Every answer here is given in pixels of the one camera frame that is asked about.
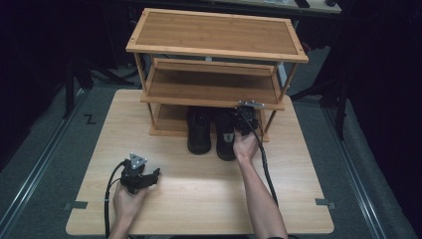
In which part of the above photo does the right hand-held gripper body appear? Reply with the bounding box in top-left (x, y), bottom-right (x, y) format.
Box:
top-left (231, 100), bottom-right (266, 137)

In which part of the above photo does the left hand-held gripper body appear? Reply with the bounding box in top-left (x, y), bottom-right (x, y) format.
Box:
top-left (118, 151), bottom-right (151, 195)

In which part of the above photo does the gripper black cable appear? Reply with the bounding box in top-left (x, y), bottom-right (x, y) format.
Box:
top-left (103, 159), bottom-right (129, 239)
top-left (243, 113), bottom-right (281, 207)

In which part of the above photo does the metal floor rail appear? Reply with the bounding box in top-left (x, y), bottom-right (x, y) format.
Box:
top-left (321, 108), bottom-right (387, 239)
top-left (0, 89), bottom-right (89, 235)

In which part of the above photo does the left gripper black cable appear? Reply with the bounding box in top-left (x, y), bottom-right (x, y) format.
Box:
top-left (103, 159), bottom-right (129, 239)

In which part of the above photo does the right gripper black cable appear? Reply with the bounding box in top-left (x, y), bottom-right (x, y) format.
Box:
top-left (243, 113), bottom-right (281, 207)

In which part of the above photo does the black metal stand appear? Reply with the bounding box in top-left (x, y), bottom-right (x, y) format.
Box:
top-left (290, 74), bottom-right (350, 141)
top-left (62, 54), bottom-right (133, 120)

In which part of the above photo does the light background table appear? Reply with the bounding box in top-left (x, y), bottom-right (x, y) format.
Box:
top-left (212, 0), bottom-right (342, 16)

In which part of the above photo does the white table leg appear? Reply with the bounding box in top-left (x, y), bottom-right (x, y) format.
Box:
top-left (277, 62), bottom-right (289, 89)

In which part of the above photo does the grey tape strip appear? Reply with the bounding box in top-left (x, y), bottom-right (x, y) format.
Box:
top-left (64, 200), bottom-right (90, 212)
top-left (315, 197), bottom-right (337, 211)

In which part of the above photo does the person's right hand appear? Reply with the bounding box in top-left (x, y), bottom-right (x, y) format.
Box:
top-left (232, 128), bottom-right (261, 163)

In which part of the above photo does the black knit sneaker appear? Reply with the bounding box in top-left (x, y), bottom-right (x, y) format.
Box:
top-left (186, 106), bottom-right (213, 156)
top-left (213, 108), bottom-right (239, 162)

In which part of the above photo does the wooden three-tier shoe rack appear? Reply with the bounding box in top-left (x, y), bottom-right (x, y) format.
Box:
top-left (125, 7), bottom-right (310, 141)

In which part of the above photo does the person's left hand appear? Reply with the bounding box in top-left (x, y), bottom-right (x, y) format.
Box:
top-left (111, 180), bottom-right (151, 224)

